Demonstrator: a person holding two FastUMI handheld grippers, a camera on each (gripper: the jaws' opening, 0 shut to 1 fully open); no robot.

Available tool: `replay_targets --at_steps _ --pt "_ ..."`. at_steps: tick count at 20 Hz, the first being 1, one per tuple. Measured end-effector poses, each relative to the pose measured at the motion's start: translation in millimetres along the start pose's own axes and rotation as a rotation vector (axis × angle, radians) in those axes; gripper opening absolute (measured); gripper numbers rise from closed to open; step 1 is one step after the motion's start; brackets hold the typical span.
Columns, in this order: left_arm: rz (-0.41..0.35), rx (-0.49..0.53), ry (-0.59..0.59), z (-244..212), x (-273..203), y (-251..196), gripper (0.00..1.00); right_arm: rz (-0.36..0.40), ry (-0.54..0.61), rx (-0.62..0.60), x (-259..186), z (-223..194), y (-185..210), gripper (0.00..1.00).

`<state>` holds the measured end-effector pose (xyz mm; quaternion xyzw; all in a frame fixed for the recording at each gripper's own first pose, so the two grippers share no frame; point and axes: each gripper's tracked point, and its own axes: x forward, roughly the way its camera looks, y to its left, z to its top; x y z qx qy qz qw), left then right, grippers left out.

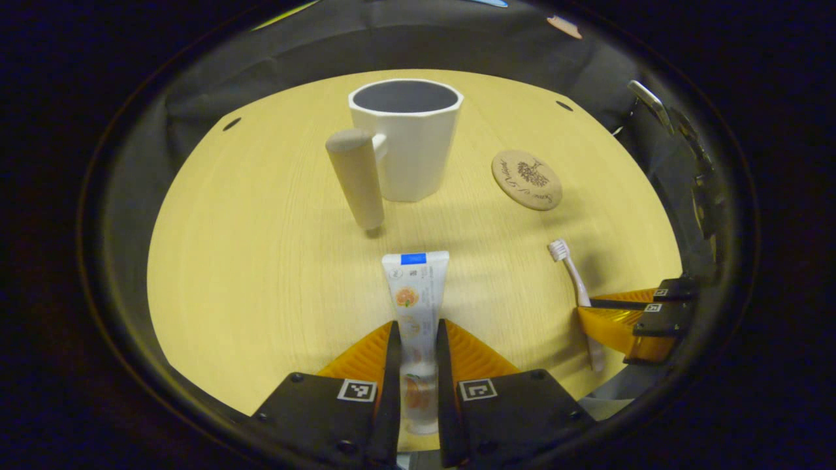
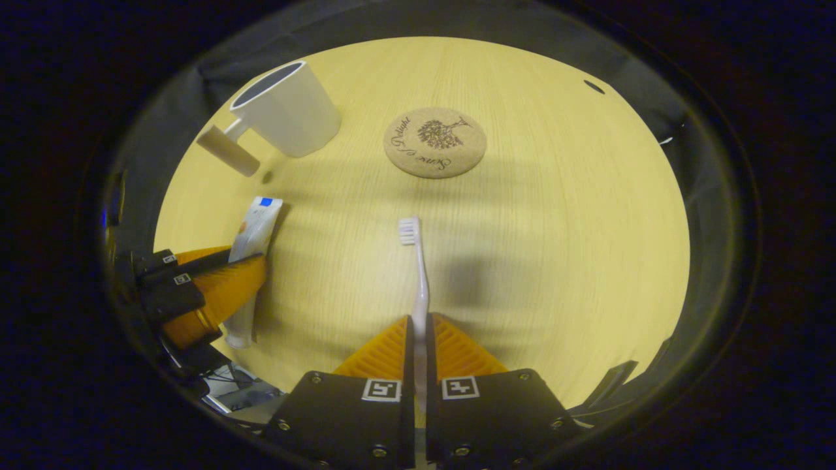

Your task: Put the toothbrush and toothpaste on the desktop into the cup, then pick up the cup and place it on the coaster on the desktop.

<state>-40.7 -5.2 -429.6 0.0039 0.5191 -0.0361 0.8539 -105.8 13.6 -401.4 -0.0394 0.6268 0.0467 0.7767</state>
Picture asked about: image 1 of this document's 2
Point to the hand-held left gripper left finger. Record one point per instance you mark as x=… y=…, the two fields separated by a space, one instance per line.
x=390 y=391

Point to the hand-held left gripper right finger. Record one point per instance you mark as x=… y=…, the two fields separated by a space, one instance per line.
x=445 y=391

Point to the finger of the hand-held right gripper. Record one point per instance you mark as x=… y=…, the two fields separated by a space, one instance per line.
x=659 y=320
x=676 y=290

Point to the pale pink toothbrush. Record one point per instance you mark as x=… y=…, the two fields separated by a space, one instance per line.
x=577 y=281

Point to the white toothpaste tube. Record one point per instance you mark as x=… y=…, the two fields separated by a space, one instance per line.
x=416 y=287

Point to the round cork coaster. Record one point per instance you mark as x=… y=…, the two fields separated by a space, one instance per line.
x=526 y=179

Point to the black backdrop cloth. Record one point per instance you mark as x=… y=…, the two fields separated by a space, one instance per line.
x=261 y=52

